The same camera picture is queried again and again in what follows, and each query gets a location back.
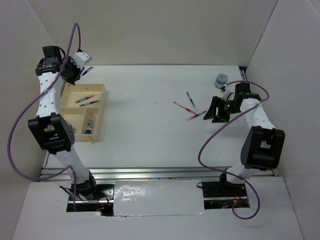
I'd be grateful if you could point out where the purple cable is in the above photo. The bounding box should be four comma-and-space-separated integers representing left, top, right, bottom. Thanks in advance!
198, 80, 270, 220
8, 22, 83, 211

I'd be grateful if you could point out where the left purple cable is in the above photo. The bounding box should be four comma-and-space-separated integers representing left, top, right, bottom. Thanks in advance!
8, 22, 83, 211

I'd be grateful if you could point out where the blue pen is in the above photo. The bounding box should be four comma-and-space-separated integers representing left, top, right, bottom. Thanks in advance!
79, 100, 100, 107
81, 66, 94, 76

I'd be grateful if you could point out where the blue cap glue bottle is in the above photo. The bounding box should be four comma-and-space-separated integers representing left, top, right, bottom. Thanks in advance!
85, 115, 96, 135

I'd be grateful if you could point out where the aluminium front rail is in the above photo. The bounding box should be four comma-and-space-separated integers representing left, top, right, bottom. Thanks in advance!
38, 167, 273, 181

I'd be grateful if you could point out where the red pen with clip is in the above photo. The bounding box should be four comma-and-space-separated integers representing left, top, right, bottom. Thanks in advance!
173, 101, 197, 115

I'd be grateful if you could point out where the dark green pen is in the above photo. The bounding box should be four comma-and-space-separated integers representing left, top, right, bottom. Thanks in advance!
186, 92, 198, 111

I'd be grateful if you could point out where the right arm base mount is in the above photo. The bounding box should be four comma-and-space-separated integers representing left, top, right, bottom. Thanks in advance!
196, 177, 250, 210

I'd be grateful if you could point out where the white foil cover sheet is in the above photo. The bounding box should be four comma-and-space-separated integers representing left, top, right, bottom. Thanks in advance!
113, 180, 206, 217

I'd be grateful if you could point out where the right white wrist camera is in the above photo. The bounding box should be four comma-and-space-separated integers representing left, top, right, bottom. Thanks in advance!
220, 85, 235, 102

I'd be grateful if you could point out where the cream compartment organizer tray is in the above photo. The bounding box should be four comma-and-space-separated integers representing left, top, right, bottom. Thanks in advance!
61, 83, 107, 142

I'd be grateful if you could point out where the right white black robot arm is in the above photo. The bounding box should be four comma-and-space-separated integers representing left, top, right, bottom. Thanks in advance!
204, 81, 286, 196

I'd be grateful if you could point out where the blue white tape roll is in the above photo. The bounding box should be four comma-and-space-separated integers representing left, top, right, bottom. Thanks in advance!
214, 73, 228, 89
70, 125, 75, 135

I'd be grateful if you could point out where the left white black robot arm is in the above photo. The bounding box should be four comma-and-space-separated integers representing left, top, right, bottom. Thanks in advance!
28, 45, 99, 200

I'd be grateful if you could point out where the yellow pen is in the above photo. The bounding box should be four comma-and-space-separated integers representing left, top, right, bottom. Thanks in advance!
74, 94, 93, 105

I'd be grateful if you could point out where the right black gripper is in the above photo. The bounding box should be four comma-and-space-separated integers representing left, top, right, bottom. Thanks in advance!
203, 95, 242, 123

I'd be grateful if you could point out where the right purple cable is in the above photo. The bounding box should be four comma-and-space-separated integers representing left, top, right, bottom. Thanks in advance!
198, 80, 270, 220

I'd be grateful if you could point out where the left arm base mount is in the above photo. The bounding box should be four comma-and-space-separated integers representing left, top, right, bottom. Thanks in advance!
59, 183, 115, 217

